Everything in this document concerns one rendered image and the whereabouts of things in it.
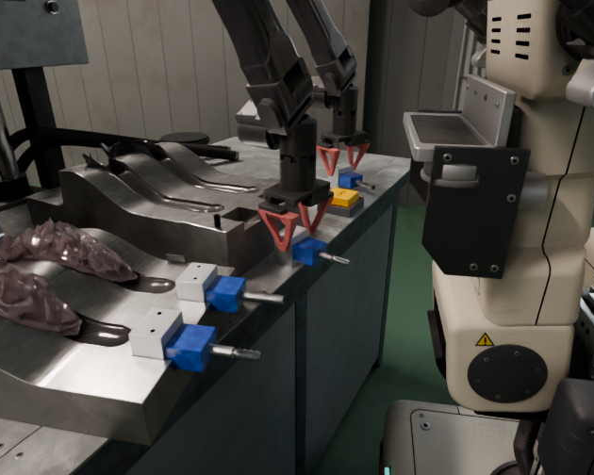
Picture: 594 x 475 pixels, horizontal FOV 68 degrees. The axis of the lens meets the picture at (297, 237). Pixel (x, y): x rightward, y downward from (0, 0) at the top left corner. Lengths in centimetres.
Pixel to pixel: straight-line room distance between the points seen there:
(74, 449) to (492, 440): 96
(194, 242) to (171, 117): 284
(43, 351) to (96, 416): 9
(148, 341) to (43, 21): 116
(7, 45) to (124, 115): 230
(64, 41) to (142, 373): 120
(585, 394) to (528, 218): 23
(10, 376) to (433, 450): 92
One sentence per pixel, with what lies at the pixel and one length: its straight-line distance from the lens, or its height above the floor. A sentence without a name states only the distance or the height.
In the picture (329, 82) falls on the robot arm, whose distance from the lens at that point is 102.
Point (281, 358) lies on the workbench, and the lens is 91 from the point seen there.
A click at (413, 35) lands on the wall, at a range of 316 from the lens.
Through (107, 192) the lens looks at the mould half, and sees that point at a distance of 84.
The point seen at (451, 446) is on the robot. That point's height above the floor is 28.
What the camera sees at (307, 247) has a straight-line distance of 72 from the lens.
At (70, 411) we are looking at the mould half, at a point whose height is 83.
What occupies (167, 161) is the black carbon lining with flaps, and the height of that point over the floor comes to 92.
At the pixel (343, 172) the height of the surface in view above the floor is 84.
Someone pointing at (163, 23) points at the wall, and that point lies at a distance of 346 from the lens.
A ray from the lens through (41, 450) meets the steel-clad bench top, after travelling 53.
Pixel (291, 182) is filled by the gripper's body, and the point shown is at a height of 95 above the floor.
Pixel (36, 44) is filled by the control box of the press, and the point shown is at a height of 113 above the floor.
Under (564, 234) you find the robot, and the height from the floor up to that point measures 92.
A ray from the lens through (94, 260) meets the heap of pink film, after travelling 63.
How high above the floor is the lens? 116
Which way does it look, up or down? 25 degrees down
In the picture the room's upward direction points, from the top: straight up
